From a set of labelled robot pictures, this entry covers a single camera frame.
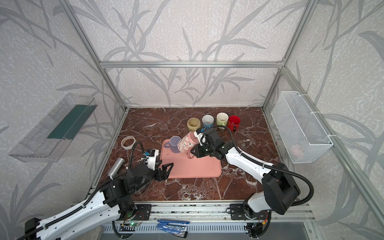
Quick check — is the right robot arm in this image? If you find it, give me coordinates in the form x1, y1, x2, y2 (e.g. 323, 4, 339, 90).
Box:
191, 126, 315, 219

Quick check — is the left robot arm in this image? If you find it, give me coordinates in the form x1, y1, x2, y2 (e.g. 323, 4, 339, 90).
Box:
20, 163, 174, 240

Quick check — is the purple mug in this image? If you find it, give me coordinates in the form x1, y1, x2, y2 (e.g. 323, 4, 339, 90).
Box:
164, 136, 181, 154

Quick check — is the pink patterned mug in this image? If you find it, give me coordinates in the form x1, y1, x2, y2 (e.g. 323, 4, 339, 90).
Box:
177, 132, 200, 159

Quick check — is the tape roll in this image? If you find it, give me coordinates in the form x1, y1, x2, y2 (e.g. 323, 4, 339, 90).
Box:
121, 136, 136, 150

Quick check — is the clear plastic wall bin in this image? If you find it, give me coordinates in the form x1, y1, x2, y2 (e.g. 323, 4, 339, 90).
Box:
9, 94, 98, 163

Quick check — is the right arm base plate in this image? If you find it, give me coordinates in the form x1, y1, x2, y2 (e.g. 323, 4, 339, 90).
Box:
226, 204, 269, 221

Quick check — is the pink tray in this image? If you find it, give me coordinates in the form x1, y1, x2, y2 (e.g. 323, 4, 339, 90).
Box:
160, 139, 222, 179

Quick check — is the blue stapler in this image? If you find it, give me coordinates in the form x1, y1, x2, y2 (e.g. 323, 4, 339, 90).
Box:
157, 220, 190, 239

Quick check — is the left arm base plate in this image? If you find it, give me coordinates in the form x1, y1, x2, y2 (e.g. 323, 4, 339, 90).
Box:
130, 204, 152, 221

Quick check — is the blue mug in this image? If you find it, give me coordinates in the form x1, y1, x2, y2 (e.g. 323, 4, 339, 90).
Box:
202, 115, 215, 129

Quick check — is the light green mug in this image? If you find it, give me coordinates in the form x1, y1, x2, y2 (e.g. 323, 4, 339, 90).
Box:
216, 113, 229, 126

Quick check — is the silver metal cylinder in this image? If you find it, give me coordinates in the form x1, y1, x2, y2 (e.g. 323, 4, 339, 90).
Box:
108, 158, 126, 180

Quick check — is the white wire basket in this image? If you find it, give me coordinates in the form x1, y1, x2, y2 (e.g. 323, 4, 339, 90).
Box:
272, 91, 333, 164

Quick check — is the red mug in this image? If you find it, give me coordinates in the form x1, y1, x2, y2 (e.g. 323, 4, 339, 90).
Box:
227, 115, 241, 132

